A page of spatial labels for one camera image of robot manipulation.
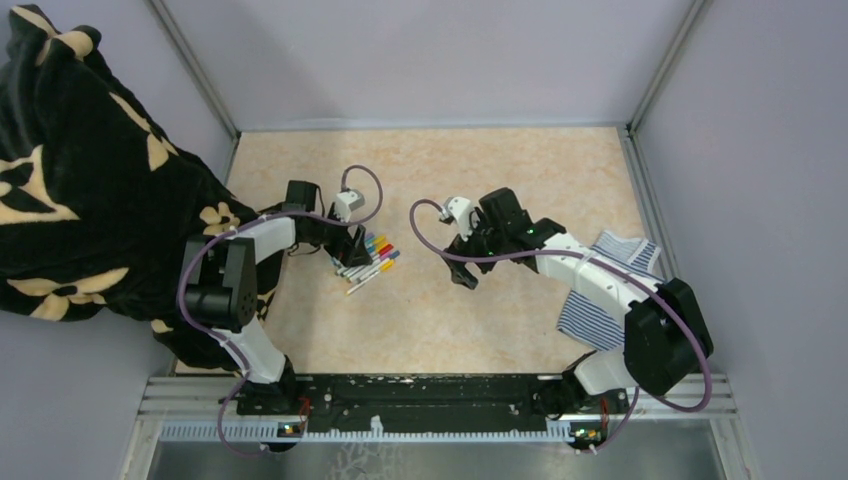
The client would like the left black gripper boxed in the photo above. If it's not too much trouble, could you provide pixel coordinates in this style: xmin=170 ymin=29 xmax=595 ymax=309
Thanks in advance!
xmin=304 ymin=202 xmax=373 ymax=267

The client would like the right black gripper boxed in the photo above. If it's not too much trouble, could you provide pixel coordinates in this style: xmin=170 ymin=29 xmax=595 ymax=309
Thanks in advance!
xmin=441 ymin=207 xmax=507 ymax=289

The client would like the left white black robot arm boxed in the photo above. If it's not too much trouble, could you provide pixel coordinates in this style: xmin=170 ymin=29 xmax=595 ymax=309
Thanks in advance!
xmin=177 ymin=181 xmax=372 ymax=415

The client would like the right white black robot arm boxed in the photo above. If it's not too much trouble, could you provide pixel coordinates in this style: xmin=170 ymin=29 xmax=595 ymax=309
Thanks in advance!
xmin=440 ymin=188 xmax=714 ymax=412

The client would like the orange cap white marker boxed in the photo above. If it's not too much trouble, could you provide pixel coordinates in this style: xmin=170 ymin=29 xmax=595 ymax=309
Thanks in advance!
xmin=368 ymin=239 xmax=387 ymax=252

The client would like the blue cap white marker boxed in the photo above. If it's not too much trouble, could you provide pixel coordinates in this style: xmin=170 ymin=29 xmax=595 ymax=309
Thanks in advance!
xmin=350 ymin=250 xmax=400 ymax=283

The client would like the blue striped cloth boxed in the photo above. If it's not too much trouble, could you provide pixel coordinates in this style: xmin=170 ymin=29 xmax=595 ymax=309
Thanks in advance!
xmin=556 ymin=230 xmax=663 ymax=351

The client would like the black floral blanket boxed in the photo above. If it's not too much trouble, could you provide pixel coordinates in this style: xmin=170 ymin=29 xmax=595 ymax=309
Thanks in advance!
xmin=1 ymin=5 xmax=259 ymax=371

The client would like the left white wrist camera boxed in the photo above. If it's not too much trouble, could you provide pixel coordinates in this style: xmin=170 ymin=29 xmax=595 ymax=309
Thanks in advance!
xmin=331 ymin=189 xmax=365 ymax=223

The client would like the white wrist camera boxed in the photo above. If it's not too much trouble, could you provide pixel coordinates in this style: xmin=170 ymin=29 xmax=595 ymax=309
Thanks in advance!
xmin=331 ymin=189 xmax=365 ymax=223
xmin=439 ymin=196 xmax=478 ymax=241

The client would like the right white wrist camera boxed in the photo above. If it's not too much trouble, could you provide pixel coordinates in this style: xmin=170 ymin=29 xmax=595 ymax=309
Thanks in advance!
xmin=439 ymin=196 xmax=478 ymax=241

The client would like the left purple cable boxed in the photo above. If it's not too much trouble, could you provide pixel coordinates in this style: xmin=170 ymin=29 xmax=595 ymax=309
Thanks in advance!
xmin=175 ymin=164 xmax=386 ymax=460

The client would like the purple cable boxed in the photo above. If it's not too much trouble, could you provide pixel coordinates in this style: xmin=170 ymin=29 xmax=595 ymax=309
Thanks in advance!
xmin=175 ymin=164 xmax=386 ymax=460
xmin=408 ymin=198 xmax=715 ymax=458

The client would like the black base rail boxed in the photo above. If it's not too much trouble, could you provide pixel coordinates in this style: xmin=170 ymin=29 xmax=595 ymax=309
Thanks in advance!
xmin=235 ymin=374 xmax=630 ymax=449

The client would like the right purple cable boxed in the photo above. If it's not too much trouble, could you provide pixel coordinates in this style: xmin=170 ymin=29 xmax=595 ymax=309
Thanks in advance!
xmin=408 ymin=198 xmax=715 ymax=458

